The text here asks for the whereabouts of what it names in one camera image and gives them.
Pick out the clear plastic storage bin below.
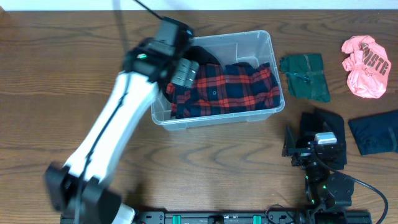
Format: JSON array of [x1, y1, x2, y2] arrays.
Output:
[[151, 30, 285, 131]]

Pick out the pink printed t-shirt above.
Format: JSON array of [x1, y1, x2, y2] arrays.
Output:
[[341, 35, 392, 99]]

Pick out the folded dark navy cloth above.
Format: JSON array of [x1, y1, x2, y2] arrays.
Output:
[[348, 110, 397, 156]]

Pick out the black hoodie garment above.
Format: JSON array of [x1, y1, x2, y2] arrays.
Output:
[[163, 45, 254, 103]]

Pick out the black mounting rail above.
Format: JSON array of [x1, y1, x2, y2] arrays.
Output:
[[131, 210, 372, 224]]

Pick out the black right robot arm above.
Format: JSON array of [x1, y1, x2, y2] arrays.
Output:
[[282, 121, 355, 223]]

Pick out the folded dark green cloth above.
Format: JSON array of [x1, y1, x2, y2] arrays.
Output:
[[279, 53, 331, 103]]

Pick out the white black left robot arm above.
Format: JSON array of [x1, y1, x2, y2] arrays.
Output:
[[44, 39, 198, 224]]

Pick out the folded black cloth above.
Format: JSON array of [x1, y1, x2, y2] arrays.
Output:
[[296, 108, 347, 170]]

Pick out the red navy plaid shirt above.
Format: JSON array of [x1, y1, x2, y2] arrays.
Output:
[[164, 62, 280, 119]]

